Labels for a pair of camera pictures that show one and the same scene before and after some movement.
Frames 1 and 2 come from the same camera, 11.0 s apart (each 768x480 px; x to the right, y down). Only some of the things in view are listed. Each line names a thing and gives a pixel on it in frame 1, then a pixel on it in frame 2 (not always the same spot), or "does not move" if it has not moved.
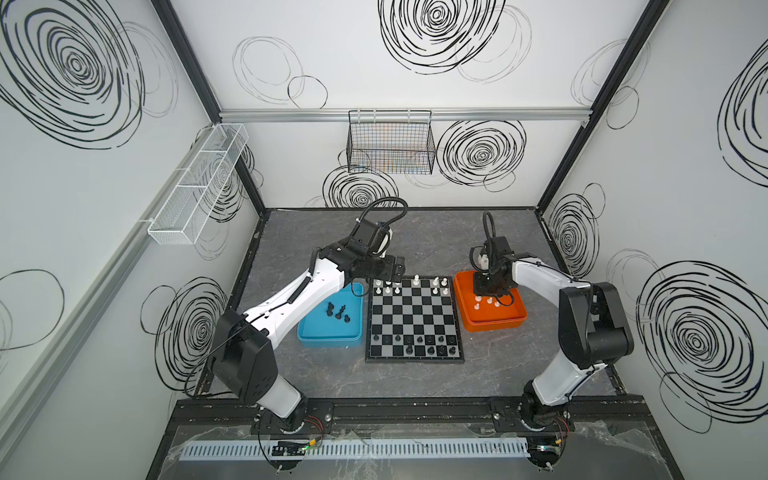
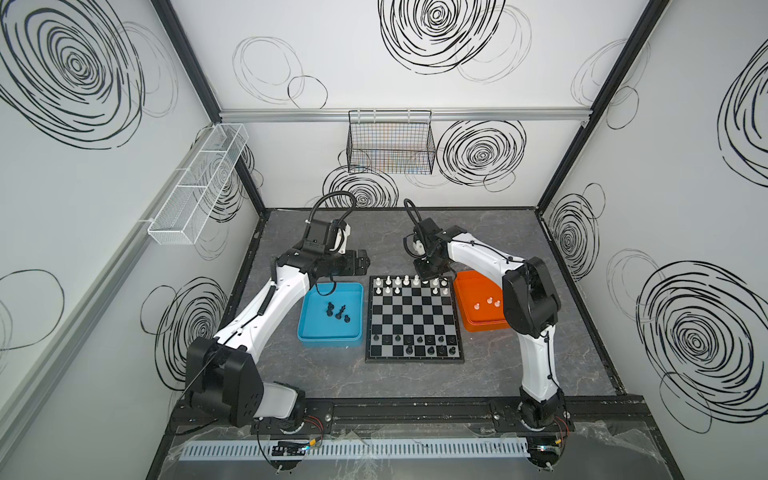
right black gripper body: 494,285 → 432,264
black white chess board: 414,320 does not move
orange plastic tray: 488,313 does not move
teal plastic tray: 338,324 does not move
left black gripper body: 391,267 → 360,262
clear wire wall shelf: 185,211 does not move
